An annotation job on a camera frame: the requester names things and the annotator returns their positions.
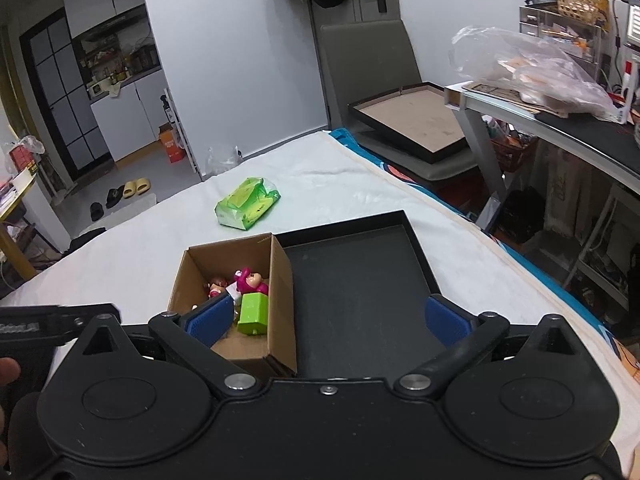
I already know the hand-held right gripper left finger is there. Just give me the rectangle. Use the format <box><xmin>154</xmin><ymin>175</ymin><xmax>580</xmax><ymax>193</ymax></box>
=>
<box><xmin>70</xmin><ymin>293</ymin><xmax>261</xmax><ymax>397</ymax></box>

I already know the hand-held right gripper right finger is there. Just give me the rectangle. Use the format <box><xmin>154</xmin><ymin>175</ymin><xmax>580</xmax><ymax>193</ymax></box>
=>
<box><xmin>394</xmin><ymin>293</ymin><xmax>585</xmax><ymax>397</ymax></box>

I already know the green plastic block toy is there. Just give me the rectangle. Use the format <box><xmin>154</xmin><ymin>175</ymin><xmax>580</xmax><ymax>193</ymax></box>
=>
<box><xmin>236</xmin><ymin>292</ymin><xmax>270</xmax><ymax>336</ymax></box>

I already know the pink bear toy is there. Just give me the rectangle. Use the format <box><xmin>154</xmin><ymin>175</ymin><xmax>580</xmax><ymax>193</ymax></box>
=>
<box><xmin>233</xmin><ymin>268</ymin><xmax>270</xmax><ymax>297</ymax></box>

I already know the brown cardboard box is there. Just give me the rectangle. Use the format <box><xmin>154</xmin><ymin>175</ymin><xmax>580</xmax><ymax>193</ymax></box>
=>
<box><xmin>166</xmin><ymin>232</ymin><xmax>299</xmax><ymax>377</ymax></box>

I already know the black shallow tray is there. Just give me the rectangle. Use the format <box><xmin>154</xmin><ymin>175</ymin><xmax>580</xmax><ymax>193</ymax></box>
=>
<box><xmin>275</xmin><ymin>209</ymin><xmax>443</xmax><ymax>377</ymax></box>

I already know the person's left hand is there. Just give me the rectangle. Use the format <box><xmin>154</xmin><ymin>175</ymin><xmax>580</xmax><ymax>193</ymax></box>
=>
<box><xmin>0</xmin><ymin>357</ymin><xmax>22</xmax><ymax>467</ymax></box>

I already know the yellow-legged table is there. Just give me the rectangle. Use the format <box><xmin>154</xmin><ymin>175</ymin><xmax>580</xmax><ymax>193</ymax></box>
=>
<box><xmin>0</xmin><ymin>167</ymin><xmax>40</xmax><ymax>281</ymax></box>

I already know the dark cloth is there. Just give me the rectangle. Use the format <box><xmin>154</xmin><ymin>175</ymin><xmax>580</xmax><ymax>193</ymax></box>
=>
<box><xmin>68</xmin><ymin>226</ymin><xmax>107</xmax><ymax>254</ymax></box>

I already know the green tissue pack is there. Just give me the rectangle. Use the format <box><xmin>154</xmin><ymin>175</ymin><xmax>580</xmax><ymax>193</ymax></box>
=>
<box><xmin>214</xmin><ymin>177</ymin><xmax>282</xmax><ymax>231</ymax></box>

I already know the small clear plastic bag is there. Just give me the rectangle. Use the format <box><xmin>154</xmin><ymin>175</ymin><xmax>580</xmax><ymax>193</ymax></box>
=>
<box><xmin>206</xmin><ymin>145</ymin><xmax>244</xmax><ymax>177</ymax></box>

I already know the red package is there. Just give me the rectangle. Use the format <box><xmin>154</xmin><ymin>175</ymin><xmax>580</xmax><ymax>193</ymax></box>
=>
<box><xmin>6</xmin><ymin>136</ymin><xmax>42</xmax><ymax>173</ymax></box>

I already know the orange cardboard box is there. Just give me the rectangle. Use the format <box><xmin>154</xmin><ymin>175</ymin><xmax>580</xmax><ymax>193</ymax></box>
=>
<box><xmin>158</xmin><ymin>124</ymin><xmax>184</xmax><ymax>164</ymax></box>

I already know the brown storage basket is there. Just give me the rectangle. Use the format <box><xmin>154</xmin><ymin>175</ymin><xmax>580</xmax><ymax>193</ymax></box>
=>
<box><xmin>491</xmin><ymin>129</ymin><xmax>540</xmax><ymax>174</ymax></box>

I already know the white narrow rack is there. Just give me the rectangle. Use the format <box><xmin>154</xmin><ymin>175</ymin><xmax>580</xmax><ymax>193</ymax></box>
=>
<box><xmin>159</xmin><ymin>86</ymin><xmax>204</xmax><ymax>182</ymax></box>

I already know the white kitchen cabinet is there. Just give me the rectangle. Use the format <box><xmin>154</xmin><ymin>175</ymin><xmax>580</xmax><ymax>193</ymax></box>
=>
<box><xmin>90</xmin><ymin>67</ymin><xmax>173</xmax><ymax>163</ymax></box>

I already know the white-legged desk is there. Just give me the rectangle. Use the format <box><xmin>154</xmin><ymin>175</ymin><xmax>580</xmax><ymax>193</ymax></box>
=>
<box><xmin>444</xmin><ymin>81</ymin><xmax>640</xmax><ymax>306</ymax></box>

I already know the black desk mat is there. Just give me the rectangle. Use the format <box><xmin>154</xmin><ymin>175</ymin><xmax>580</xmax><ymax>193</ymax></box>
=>
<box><xmin>536</xmin><ymin>109</ymin><xmax>640</xmax><ymax>182</ymax></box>

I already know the black-framed glass door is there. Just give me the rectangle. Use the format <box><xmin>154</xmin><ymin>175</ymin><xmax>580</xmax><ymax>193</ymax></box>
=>
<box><xmin>19</xmin><ymin>6</ymin><xmax>109</xmax><ymax>182</ymax></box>

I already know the clear plastic bag with contents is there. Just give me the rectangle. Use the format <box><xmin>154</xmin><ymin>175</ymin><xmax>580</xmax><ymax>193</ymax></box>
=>
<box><xmin>451</xmin><ymin>25</ymin><xmax>622</xmax><ymax>122</ymax></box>

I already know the grey upholstered chair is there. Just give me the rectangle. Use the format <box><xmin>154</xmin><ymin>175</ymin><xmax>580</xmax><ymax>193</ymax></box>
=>
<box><xmin>319</xmin><ymin>19</ymin><xmax>483</xmax><ymax>182</ymax></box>

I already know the clear acrylic drawer organizer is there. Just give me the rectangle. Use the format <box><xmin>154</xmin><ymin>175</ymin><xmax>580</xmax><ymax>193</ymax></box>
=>
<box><xmin>518</xmin><ymin>4</ymin><xmax>602</xmax><ymax>63</ymax></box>

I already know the woven bamboo basket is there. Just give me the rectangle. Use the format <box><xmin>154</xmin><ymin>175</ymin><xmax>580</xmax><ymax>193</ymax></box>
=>
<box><xmin>556</xmin><ymin>0</ymin><xmax>609</xmax><ymax>25</ymax></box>

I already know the black picture frame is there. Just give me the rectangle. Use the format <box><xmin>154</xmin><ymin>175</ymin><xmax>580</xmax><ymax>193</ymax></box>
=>
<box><xmin>348</xmin><ymin>81</ymin><xmax>472</xmax><ymax>164</ymax></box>

